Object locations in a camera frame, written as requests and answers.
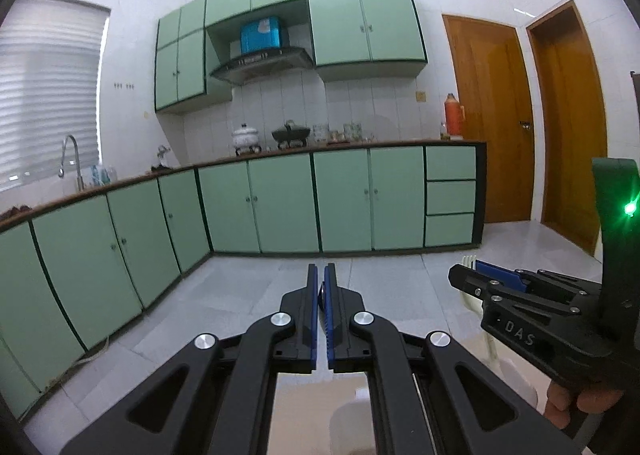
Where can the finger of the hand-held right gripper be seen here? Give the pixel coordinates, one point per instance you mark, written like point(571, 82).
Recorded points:
point(500, 276)
point(470, 280)

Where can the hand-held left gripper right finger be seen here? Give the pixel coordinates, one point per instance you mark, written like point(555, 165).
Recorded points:
point(328, 320)

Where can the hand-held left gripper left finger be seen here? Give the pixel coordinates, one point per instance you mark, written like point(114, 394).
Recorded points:
point(313, 320)

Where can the person's right hand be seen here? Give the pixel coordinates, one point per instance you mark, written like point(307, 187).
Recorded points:
point(565, 405)

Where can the green cabinet drawer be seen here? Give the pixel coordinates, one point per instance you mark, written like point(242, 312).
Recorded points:
point(450, 162)
point(448, 230)
point(450, 196)

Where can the green base cabinet run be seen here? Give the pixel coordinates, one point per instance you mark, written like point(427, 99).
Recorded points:
point(280, 200)

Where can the small jar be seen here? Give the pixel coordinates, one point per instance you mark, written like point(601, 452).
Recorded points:
point(443, 131)

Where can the plain wooden door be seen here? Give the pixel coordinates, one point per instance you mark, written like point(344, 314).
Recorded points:
point(570, 135)

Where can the orange thermos flask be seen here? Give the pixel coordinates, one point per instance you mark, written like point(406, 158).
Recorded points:
point(454, 117)

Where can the black wok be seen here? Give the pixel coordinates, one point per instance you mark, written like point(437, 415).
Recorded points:
point(291, 133)

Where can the white lidded pot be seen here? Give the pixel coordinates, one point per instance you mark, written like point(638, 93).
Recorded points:
point(245, 136)

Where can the small ornament on counter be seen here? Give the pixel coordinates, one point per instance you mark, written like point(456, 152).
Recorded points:
point(163, 157)

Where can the black appliance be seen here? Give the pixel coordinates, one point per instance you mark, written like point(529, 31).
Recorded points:
point(636, 95)

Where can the clear bottles by sink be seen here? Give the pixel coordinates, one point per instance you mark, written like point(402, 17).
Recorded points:
point(102, 176)

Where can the grey range hood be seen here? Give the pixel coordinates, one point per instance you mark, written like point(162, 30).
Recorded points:
point(260, 65)

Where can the chrome sink faucet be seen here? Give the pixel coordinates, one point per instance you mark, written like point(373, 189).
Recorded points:
point(76, 155)

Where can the blue box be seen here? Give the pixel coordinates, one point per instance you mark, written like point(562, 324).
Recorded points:
point(262, 35)

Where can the white window blind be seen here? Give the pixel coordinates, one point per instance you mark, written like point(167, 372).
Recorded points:
point(45, 95)

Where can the large green wall cabinet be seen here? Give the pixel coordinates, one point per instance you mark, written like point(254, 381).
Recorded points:
point(360, 20)

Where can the wall hooks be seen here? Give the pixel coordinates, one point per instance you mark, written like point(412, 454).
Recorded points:
point(124, 85)

